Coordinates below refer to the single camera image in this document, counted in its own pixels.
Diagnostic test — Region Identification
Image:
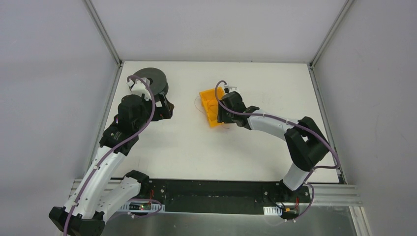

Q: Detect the black cable spool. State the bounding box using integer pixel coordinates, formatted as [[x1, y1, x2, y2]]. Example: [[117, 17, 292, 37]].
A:
[[134, 67, 169, 95]]

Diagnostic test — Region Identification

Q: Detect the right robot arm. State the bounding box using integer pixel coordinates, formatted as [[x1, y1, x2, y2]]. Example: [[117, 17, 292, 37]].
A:
[[217, 91, 329, 202]]

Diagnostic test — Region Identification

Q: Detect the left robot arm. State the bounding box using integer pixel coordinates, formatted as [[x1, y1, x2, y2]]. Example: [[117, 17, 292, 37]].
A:
[[49, 92, 174, 236]]

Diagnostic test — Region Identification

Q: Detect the yellow plastic bin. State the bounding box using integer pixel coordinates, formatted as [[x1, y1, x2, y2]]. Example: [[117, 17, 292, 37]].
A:
[[199, 87, 225, 127]]

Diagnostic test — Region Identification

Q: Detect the left controller board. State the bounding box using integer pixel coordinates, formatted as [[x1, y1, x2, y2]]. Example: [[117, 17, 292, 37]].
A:
[[129, 202, 151, 211]]

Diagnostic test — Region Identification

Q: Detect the controller board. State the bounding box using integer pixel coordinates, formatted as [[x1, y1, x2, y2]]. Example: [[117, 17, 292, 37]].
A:
[[129, 202, 151, 211], [280, 205, 300, 220]]

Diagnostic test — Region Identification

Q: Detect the right controller board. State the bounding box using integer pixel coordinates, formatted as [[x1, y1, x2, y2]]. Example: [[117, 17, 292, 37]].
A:
[[280, 205, 300, 220]]

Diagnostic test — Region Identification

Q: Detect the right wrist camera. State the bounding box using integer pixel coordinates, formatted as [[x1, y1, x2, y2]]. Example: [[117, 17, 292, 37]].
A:
[[223, 84, 238, 93]]

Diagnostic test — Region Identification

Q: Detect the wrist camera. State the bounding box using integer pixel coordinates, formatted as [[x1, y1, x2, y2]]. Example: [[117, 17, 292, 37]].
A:
[[126, 80, 151, 101], [223, 84, 238, 93]]

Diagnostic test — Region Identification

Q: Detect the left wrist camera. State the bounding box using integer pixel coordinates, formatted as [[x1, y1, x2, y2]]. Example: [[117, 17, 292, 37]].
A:
[[126, 80, 151, 101]]

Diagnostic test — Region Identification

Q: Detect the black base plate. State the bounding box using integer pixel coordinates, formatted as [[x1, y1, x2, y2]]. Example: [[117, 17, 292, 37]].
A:
[[139, 178, 311, 215]]

